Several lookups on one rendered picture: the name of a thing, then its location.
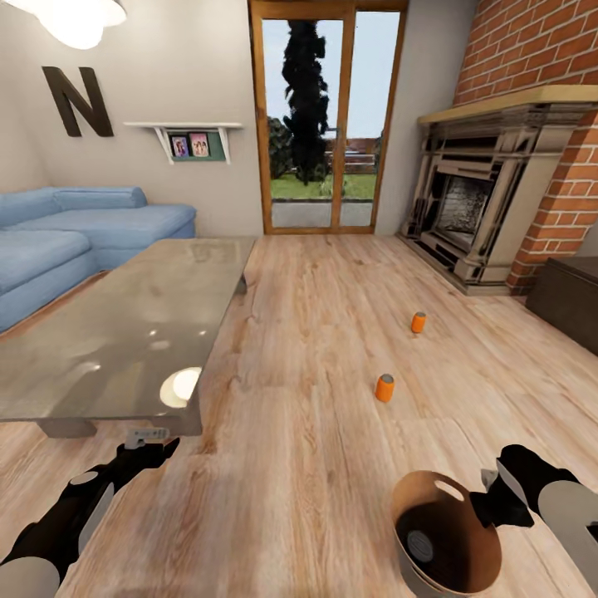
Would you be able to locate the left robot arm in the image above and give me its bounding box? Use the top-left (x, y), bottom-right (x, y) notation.
top-left (0, 427), bottom-right (180, 598)

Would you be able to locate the trash can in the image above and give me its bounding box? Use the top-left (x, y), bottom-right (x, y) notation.
top-left (390, 470), bottom-right (502, 598)

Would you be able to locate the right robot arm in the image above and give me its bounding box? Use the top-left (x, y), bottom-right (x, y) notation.
top-left (469, 446), bottom-right (598, 598)

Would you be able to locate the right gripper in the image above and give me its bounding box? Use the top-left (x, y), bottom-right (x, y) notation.
top-left (469, 485), bottom-right (534, 527)

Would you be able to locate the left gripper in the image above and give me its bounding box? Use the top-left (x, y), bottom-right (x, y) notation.
top-left (115, 437), bottom-right (180, 485)

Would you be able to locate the can of soda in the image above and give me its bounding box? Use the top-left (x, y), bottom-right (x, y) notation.
top-left (410, 312), bottom-right (427, 333)
top-left (402, 530), bottom-right (435, 575)
top-left (375, 374), bottom-right (395, 402)

